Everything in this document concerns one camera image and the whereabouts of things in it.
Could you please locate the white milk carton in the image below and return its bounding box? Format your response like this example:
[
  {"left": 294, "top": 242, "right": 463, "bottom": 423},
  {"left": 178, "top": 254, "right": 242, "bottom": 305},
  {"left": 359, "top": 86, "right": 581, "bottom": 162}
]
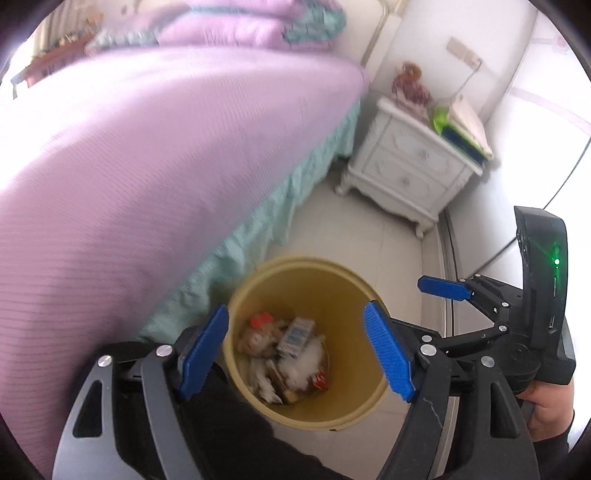
[{"left": 276, "top": 318, "right": 315, "bottom": 358}]

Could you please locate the red snack wrapper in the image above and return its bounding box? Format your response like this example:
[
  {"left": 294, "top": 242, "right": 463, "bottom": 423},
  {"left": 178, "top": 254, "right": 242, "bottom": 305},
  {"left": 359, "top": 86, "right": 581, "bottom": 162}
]
[{"left": 311, "top": 370, "right": 328, "bottom": 391}]

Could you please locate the white tissue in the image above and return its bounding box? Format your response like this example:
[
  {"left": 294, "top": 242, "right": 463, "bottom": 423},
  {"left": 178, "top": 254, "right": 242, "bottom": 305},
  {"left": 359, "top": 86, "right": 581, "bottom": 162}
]
[{"left": 249, "top": 358, "right": 283, "bottom": 404}]

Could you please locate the yellow trash bin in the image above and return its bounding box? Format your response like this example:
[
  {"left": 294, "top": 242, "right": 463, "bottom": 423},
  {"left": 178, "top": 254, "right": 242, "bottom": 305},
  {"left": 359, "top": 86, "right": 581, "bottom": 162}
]
[{"left": 223, "top": 257, "right": 387, "bottom": 431}]

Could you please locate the person's right hand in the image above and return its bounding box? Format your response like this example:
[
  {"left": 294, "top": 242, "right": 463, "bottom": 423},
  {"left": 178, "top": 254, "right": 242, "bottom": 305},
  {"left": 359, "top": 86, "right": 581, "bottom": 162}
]
[{"left": 518, "top": 380, "right": 574, "bottom": 442}]

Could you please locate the white nightstand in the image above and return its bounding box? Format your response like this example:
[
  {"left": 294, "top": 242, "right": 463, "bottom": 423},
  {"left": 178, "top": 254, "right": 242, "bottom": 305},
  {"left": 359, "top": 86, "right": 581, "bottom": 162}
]
[{"left": 335, "top": 97, "right": 484, "bottom": 239}]

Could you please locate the teal bed skirt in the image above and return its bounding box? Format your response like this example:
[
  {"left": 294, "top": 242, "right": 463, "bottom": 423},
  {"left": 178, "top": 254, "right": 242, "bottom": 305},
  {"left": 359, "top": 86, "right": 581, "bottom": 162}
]
[{"left": 137, "top": 102, "right": 362, "bottom": 343}]

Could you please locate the stack of books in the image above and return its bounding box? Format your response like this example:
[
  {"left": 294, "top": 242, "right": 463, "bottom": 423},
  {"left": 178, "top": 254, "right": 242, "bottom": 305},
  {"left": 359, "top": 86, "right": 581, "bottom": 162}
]
[{"left": 446, "top": 94, "right": 494, "bottom": 161}]

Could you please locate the green object on nightstand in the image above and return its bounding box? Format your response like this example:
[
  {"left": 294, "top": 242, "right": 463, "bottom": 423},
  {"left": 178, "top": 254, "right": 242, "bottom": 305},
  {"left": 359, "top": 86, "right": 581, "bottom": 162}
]
[{"left": 431, "top": 104, "right": 450, "bottom": 135}]

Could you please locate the dried flower bouquet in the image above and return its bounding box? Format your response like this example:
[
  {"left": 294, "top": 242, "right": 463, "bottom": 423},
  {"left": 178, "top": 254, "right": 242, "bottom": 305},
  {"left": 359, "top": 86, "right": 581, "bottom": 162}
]
[{"left": 392, "top": 62, "right": 433, "bottom": 109}]

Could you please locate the pink bed sheet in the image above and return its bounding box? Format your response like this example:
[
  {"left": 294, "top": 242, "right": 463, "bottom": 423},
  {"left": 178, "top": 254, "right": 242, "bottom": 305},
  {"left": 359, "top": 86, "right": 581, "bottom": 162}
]
[{"left": 1, "top": 46, "right": 368, "bottom": 476}]

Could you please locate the pink folded quilt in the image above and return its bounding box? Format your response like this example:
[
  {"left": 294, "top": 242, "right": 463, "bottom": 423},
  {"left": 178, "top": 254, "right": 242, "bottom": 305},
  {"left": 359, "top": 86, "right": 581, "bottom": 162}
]
[{"left": 156, "top": 0, "right": 346, "bottom": 51}]

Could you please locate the wooden desk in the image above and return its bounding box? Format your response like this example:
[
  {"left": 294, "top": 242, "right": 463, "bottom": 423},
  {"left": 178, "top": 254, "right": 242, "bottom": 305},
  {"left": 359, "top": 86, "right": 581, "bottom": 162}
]
[{"left": 11, "top": 35, "right": 93, "bottom": 87}]

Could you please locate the pink pillow with green frill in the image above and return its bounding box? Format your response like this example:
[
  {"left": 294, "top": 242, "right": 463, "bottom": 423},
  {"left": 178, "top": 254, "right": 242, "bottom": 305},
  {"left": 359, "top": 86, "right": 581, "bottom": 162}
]
[{"left": 84, "top": 27, "right": 160, "bottom": 55}]

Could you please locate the wall socket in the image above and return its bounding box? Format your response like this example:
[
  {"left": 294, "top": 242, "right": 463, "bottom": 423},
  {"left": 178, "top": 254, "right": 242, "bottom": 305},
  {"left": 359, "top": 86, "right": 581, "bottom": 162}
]
[{"left": 447, "top": 37, "right": 482, "bottom": 70}]

